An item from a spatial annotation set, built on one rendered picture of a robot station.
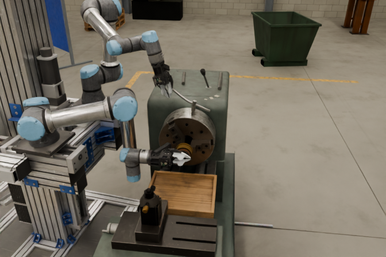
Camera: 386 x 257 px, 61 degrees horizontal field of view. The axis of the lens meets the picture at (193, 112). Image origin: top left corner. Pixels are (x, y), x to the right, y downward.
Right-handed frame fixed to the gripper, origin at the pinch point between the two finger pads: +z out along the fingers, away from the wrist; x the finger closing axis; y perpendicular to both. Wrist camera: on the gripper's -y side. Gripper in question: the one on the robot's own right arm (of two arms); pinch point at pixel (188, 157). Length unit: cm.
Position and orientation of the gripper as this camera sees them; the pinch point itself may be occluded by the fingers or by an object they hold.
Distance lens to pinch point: 172.5
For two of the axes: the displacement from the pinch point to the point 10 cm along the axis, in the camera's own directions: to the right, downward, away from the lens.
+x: 0.0, -8.9, -4.5
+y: -1.4, 4.4, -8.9
